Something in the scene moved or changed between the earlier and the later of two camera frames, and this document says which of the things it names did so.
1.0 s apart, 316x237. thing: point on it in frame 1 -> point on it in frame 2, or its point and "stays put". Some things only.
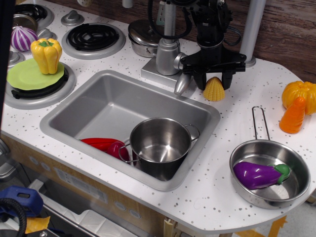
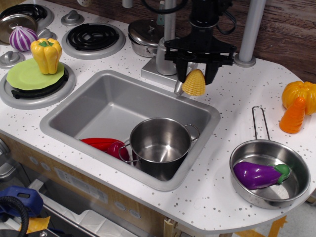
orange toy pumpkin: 306,90 stays put
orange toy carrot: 292,120 stays put
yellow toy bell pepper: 47,53 stays put
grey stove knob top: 72,19 stays put
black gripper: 214,60 -> 200,46
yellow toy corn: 214,90 -> 194,84
